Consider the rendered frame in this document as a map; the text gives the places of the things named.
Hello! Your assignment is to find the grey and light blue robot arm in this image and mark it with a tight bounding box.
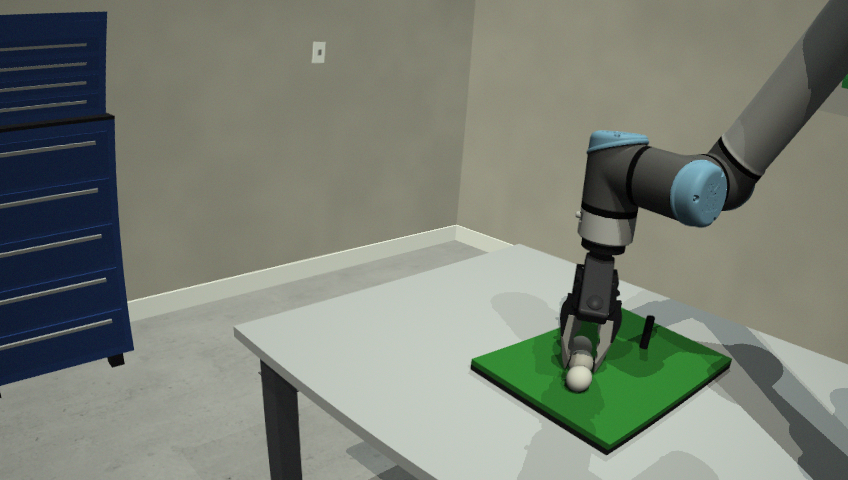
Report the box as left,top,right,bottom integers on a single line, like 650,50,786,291
576,0,848,324

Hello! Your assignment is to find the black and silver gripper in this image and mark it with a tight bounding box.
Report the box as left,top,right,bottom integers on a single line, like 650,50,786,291
560,238,626,372

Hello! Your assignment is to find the green square mat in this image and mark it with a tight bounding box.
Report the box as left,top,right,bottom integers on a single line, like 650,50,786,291
470,307,732,456

